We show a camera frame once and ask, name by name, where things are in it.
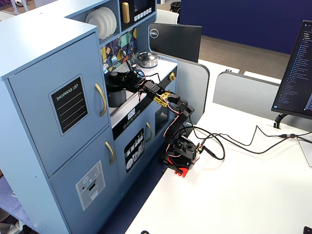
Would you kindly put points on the blue wooden toy kitchen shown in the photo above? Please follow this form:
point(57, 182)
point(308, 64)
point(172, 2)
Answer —
point(36, 36)

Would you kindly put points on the blue fridge door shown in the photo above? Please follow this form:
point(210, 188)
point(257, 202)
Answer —
point(29, 109)

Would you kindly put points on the black shopping list board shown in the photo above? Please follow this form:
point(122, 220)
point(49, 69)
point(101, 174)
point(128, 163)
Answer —
point(70, 107)

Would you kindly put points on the black monitor mount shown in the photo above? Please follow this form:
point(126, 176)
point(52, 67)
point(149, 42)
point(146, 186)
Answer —
point(278, 119)

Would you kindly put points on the metal skimmer spoon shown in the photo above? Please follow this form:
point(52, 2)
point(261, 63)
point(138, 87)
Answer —
point(105, 67)

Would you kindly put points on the gray pot lid with knob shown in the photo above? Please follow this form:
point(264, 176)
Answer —
point(112, 83)

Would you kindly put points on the gray toy sink basin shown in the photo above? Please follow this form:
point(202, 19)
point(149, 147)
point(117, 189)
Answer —
point(129, 96)

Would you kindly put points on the metal slotted spatula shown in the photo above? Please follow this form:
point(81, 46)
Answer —
point(113, 61)

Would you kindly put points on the small metal hanging spoon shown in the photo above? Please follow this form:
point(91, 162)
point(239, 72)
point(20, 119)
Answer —
point(131, 47)

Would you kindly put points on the black Dell monitor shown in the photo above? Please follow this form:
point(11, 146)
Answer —
point(175, 41)

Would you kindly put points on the red arm base clamp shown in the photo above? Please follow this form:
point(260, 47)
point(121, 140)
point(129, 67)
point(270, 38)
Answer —
point(184, 171)

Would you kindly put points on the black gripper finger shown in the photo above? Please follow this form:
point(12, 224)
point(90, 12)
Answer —
point(127, 74)
point(126, 82)

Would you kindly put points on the black toy microwave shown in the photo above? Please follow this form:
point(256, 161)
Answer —
point(131, 24)

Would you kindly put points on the blue freezer door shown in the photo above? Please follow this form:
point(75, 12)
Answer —
point(68, 195)

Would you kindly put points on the black flat device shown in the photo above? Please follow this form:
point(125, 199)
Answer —
point(308, 230)

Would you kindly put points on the small wrist camera board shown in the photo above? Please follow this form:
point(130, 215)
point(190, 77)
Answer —
point(130, 63)

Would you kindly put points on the gray monitor stand base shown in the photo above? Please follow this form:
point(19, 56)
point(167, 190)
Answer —
point(307, 153)

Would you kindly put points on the gray desk partition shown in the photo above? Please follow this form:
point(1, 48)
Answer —
point(192, 80)
point(243, 95)

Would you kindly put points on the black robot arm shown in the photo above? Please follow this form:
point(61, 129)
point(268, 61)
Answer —
point(182, 114)

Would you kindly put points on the gold stove knob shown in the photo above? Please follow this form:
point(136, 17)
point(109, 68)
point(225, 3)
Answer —
point(172, 76)

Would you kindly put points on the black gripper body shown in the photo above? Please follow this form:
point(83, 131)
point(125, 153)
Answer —
point(134, 73)

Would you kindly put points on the black trash bin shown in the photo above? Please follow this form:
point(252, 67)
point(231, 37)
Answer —
point(175, 7)

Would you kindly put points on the white toy plate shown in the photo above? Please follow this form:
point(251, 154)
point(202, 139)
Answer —
point(96, 24)
point(115, 19)
point(110, 22)

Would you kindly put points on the metal ladle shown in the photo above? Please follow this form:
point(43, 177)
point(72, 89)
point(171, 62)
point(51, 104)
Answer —
point(123, 53)

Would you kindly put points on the lit computer monitor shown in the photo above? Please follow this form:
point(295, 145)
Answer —
point(297, 73)

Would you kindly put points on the blue dishwasher door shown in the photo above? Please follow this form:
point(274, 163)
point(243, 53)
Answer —
point(119, 151)

